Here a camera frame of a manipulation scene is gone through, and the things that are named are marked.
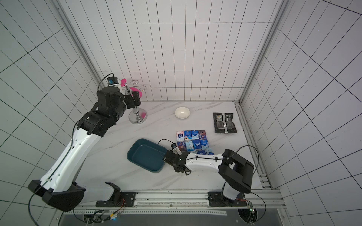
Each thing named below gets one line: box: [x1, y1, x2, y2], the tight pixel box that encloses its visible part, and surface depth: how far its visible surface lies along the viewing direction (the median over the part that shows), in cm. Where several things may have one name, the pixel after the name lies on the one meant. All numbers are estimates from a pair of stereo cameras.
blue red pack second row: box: [177, 141, 188, 153], surface depth 93 cm
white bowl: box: [174, 106, 191, 120], surface depth 109 cm
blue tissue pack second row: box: [199, 138, 210, 151], surface depth 94 cm
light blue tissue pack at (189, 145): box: [184, 140, 195, 151], surface depth 92 cm
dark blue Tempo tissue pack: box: [192, 139, 203, 150], surface depth 94 cm
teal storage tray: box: [126, 138, 168, 174], surface depth 90 cm
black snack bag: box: [213, 112, 238, 134], surface depth 106 cm
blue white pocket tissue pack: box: [190, 129, 200, 140], surface depth 99 cm
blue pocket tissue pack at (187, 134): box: [183, 129, 192, 140], surface depth 98 cm
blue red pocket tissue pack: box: [198, 129, 207, 140], surface depth 99 cm
